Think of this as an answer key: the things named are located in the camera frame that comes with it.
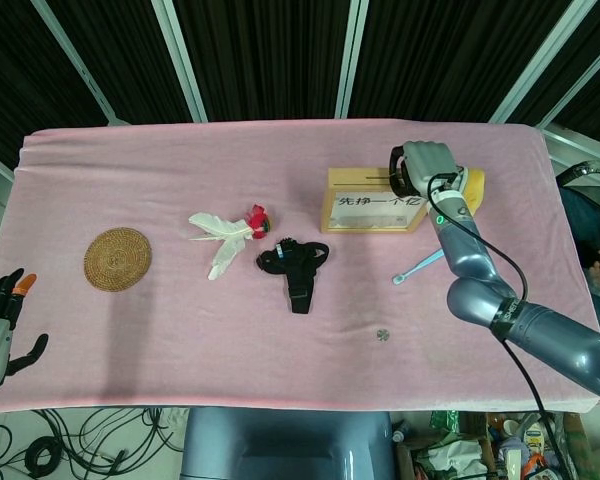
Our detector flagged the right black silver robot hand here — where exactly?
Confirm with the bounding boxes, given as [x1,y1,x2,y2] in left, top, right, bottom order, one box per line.
[388,140,469,197]

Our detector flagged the light blue toothbrush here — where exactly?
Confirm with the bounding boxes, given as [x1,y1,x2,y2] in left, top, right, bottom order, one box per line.
[391,248,447,287]

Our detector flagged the round woven rattan coaster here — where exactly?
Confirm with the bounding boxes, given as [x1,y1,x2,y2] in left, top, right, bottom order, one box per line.
[83,227,154,291]

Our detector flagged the person's blue jeans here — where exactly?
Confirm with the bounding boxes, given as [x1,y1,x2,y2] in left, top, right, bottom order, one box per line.
[558,185,600,346]

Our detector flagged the black pleated curtain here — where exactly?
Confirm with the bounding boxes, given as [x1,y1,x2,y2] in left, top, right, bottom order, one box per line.
[0,0,600,161]

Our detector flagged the white feather shuttlecock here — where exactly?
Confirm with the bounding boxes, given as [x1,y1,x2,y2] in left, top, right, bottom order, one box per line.
[187,203,273,282]

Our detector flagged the pink tablecloth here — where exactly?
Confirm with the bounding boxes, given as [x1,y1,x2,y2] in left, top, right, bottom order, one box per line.
[0,119,600,414]

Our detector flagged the green foil bag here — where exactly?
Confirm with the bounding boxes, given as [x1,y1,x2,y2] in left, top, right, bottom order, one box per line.
[431,409,462,432]

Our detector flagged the white blue-label can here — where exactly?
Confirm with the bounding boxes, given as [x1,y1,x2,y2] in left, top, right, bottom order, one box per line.
[521,424,547,451]

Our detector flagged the blue-grey robot torso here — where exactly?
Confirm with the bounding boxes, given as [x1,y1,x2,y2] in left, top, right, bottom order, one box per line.
[182,407,397,480]

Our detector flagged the wooden framed money box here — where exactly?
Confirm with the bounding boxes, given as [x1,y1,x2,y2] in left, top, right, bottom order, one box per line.
[320,167,432,235]

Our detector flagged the aluminium frame post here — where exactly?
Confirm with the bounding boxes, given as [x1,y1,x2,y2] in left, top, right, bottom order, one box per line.
[488,0,599,125]
[150,0,210,124]
[29,0,130,126]
[333,0,371,121]
[538,37,600,130]

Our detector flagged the black floor cable bundle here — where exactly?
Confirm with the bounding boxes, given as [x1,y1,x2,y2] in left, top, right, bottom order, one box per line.
[0,407,189,480]

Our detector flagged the black bag strap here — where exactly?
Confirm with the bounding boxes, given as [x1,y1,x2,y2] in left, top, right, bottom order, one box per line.
[555,159,600,190]

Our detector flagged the black strap brace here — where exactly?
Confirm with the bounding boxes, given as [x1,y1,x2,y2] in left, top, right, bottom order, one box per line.
[255,238,331,315]

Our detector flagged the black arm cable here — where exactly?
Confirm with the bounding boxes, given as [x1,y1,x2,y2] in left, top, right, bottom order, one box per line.
[426,171,571,480]

